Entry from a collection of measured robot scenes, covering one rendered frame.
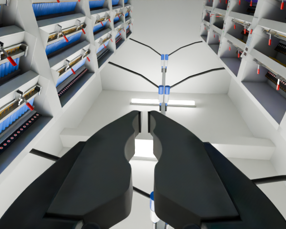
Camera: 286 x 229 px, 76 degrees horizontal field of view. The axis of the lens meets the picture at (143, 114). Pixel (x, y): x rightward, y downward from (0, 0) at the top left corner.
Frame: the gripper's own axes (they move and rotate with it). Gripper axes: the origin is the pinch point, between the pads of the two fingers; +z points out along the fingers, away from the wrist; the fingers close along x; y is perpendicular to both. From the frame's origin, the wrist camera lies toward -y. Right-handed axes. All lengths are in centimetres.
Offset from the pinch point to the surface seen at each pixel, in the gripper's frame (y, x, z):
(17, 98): 24, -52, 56
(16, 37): 3, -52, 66
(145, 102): 149, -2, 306
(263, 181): 59, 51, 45
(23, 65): 15, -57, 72
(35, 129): 44, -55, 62
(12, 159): 45, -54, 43
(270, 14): -3, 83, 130
